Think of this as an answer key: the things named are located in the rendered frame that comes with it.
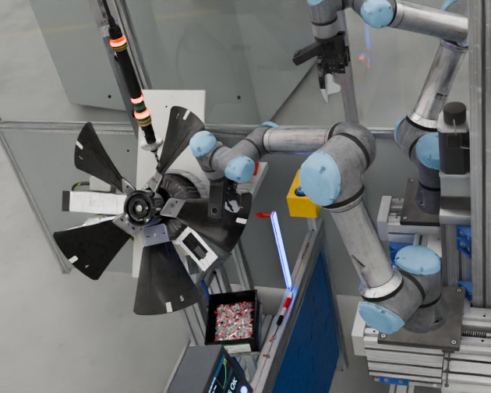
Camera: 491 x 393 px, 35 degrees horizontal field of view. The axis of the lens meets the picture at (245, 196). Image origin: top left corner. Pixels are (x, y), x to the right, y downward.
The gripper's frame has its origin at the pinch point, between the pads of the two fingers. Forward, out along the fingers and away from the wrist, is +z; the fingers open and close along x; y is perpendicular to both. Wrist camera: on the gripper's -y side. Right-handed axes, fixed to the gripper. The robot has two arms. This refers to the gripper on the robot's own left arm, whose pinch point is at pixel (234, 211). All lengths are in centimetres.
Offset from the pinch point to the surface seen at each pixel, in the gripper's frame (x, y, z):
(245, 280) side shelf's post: 32, 25, 105
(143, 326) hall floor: 88, 6, 128
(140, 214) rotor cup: 31.4, -4.2, -1.0
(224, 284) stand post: 31, 11, 80
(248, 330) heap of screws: -3.3, -27.5, 29.4
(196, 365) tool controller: -11, -58, -22
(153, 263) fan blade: 27.6, -16.0, 10.3
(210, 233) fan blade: 7.0, -7.2, 2.4
